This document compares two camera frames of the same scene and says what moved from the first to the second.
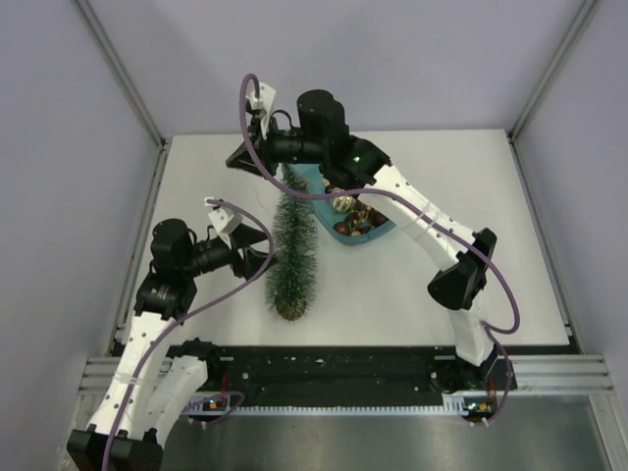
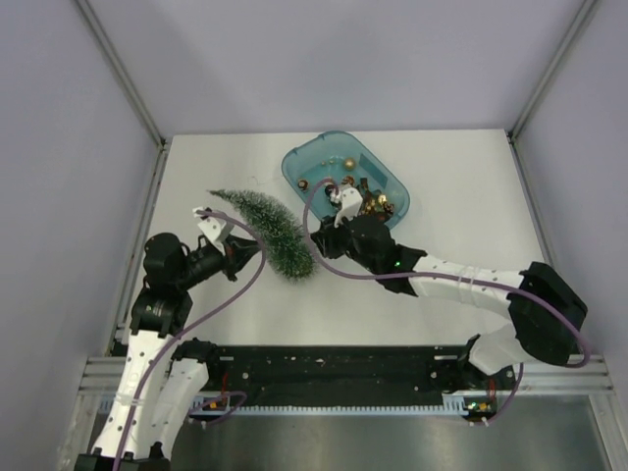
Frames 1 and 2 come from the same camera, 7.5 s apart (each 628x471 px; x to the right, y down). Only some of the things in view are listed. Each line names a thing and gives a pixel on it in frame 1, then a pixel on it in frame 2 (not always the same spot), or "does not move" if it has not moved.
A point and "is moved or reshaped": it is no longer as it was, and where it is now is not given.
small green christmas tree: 291,278 is moved or reshaped
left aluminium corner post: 120,70 does not move
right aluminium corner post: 527,109 does not move
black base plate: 357,371 does not move
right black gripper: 261,147 to 327,237
